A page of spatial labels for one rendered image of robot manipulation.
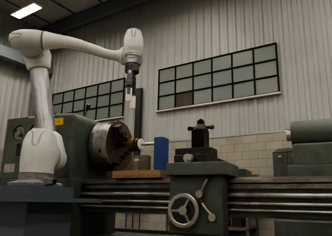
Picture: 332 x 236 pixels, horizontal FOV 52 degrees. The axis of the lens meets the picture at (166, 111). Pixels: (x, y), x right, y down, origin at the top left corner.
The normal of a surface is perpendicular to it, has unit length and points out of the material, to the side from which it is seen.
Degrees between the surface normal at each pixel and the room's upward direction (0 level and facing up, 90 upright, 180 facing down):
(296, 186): 90
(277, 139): 90
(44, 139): 75
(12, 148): 90
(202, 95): 90
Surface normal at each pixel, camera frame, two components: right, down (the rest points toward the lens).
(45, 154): 0.62, -0.22
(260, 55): -0.55, -0.22
